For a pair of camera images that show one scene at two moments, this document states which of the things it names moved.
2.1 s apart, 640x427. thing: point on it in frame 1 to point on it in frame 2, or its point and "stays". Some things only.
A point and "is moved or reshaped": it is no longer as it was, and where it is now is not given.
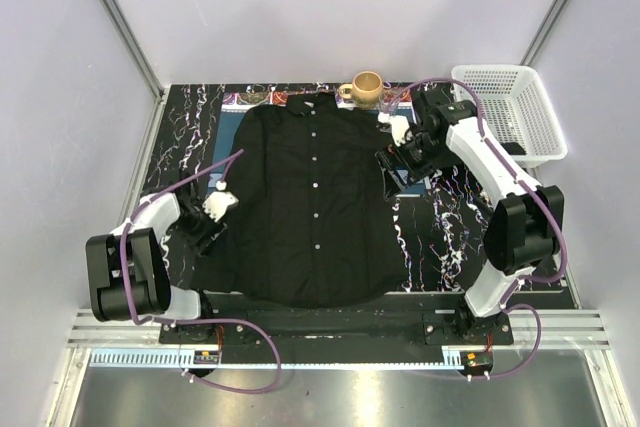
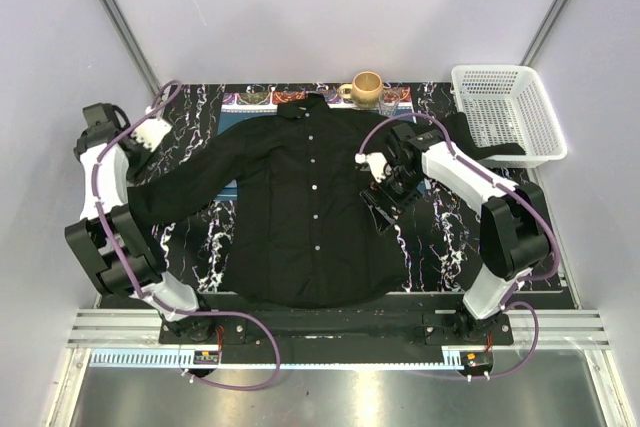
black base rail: (400, 323) stays
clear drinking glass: (389, 99) stays
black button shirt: (315, 223) is moved or reshaped
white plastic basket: (516, 109) stays
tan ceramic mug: (365, 89) stays
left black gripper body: (198, 224) to (139, 156)
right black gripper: (392, 185) to (373, 197)
